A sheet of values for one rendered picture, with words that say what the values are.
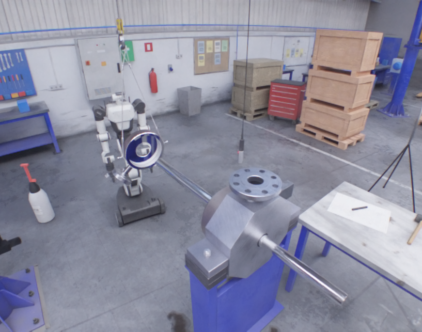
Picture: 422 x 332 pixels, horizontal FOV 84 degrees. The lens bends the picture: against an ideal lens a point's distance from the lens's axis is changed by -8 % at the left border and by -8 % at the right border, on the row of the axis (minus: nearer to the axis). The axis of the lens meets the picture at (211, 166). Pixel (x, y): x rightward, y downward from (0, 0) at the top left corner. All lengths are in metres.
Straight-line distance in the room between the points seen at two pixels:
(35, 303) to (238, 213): 2.10
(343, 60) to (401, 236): 3.81
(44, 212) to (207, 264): 2.66
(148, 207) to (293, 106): 4.18
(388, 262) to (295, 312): 0.97
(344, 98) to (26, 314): 5.42
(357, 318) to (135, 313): 1.87
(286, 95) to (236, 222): 5.08
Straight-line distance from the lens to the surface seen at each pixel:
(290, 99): 6.09
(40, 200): 3.50
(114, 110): 2.74
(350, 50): 5.28
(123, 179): 2.31
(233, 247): 1.23
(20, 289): 2.96
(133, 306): 2.50
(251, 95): 6.18
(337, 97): 5.38
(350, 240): 1.91
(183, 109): 6.72
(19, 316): 2.81
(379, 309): 2.79
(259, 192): 1.17
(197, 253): 1.30
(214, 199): 1.40
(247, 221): 1.20
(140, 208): 3.11
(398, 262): 1.92
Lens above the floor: 2.09
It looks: 30 degrees down
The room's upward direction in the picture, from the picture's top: straight up
